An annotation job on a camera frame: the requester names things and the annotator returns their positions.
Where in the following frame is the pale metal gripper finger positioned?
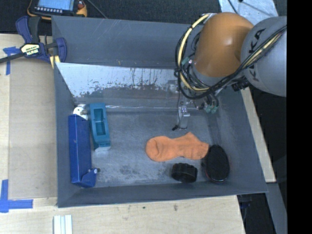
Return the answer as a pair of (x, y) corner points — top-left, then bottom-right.
(178, 106), (185, 130)
(183, 106), (191, 129)

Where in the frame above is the orange sock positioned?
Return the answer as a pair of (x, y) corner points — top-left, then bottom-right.
(145, 131), (211, 162)

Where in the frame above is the black oval case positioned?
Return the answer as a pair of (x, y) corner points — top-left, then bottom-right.
(203, 144), (231, 184)

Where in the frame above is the teal plastic holder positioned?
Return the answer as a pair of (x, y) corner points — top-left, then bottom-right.
(89, 102), (112, 152)

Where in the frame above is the grey metal bin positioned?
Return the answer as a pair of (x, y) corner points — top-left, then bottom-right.
(51, 15), (269, 208)

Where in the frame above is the white round knob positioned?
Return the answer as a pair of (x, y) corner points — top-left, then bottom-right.
(73, 106), (89, 121)

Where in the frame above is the blue long box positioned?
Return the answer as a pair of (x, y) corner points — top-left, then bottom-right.
(68, 114), (101, 189)

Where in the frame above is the pale wood board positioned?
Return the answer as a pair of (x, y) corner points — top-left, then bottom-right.
(8, 57), (59, 200)

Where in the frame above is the black cylinder on white bracket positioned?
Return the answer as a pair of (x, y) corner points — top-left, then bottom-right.
(230, 78), (250, 92)

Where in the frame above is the black strap ring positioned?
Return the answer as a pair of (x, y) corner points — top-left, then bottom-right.
(171, 162), (198, 183)

